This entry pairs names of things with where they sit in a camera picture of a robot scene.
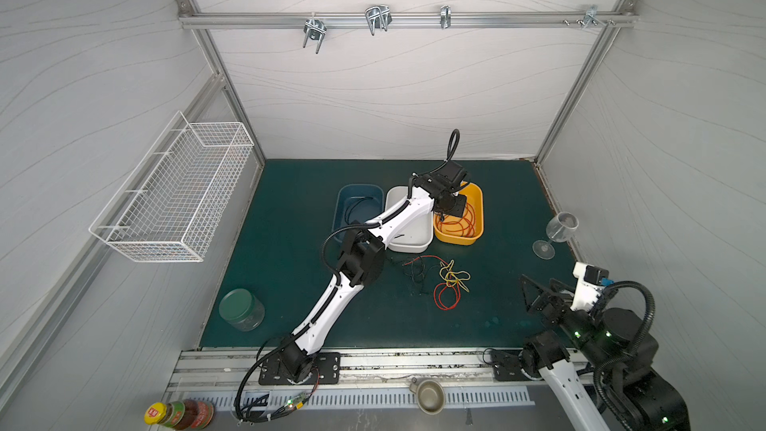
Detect red cable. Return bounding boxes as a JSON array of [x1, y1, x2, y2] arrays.
[[436, 202, 479, 239]]

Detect cable bundle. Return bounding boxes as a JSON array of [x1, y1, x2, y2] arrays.
[[388, 253, 473, 312]]

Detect black cable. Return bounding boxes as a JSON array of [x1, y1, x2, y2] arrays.
[[344, 194, 376, 229]]

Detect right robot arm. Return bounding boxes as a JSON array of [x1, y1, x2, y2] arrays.
[[519, 263, 691, 430]]

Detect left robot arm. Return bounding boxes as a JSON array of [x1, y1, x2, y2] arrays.
[[233, 129, 469, 424]]

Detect yellow plastic bin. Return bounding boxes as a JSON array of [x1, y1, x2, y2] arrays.
[[433, 184, 485, 245]]

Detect white plastic bin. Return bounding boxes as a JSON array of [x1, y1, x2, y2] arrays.
[[384, 186, 434, 253]]

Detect clear wine glass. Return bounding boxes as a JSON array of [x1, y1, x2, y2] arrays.
[[533, 212, 580, 261]]

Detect blue plastic bin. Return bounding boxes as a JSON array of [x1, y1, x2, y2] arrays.
[[332, 184, 385, 231]]

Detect olive round cup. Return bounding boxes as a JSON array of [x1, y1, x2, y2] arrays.
[[409, 378, 446, 415]]

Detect metal U-bolt hook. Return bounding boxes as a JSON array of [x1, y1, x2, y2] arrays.
[[364, 5, 392, 36]]

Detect metal clamp hook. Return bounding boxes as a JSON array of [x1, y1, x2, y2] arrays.
[[302, 18, 327, 54]]

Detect right metal clamp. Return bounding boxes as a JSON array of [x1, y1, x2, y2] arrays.
[[562, 5, 616, 30]]

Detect green round lid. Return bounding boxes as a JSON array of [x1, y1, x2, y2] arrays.
[[217, 289, 265, 332]]

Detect aluminium crossbar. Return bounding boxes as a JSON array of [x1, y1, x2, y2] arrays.
[[179, 0, 640, 31]]

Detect sauce bottle yellow cap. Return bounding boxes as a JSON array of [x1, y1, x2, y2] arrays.
[[144, 399, 215, 430]]

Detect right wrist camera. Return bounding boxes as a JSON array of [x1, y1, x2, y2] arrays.
[[570, 261, 612, 311]]

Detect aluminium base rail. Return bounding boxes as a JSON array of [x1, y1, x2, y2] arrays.
[[165, 347, 546, 413]]

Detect small metal bracket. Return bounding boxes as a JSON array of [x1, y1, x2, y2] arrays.
[[440, 5, 452, 30]]

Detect white wire basket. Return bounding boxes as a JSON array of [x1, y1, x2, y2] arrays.
[[89, 111, 253, 263]]

